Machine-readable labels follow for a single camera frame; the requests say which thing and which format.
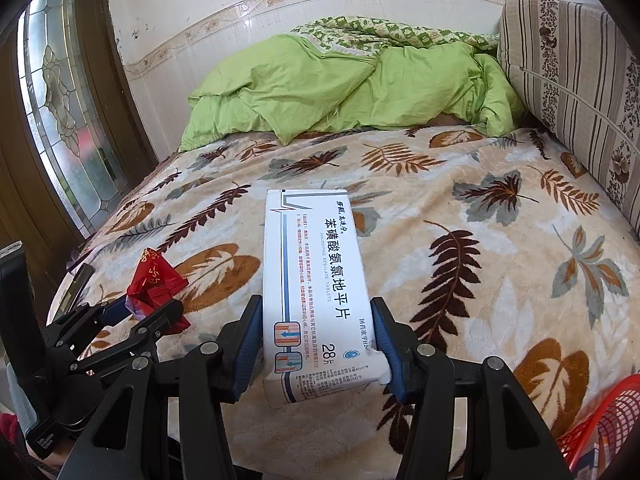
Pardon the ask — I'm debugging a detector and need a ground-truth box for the leaf pattern bed blanket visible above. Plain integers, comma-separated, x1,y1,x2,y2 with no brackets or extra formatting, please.
46,124,640,480

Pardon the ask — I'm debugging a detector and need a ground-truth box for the red purple wrapper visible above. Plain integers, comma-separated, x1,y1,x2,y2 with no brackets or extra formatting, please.
125,248,189,321

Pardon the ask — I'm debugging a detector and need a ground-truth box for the long white medicine box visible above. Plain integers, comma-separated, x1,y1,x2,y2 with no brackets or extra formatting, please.
262,190,392,408

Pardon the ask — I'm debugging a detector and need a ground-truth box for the black phone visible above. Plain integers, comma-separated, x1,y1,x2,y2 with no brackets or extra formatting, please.
54,263,94,320

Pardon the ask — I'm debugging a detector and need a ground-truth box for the stained glass window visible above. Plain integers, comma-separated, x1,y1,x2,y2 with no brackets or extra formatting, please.
16,0,127,238

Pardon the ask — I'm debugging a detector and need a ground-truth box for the green quilt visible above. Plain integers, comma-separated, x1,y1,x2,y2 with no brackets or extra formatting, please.
180,15,525,152

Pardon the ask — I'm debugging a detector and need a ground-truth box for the red plastic basket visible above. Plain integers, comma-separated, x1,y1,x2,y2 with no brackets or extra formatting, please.
556,374,639,479

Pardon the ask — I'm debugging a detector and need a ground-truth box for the striped floral headboard cushion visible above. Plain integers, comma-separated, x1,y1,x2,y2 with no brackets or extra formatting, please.
498,0,639,228

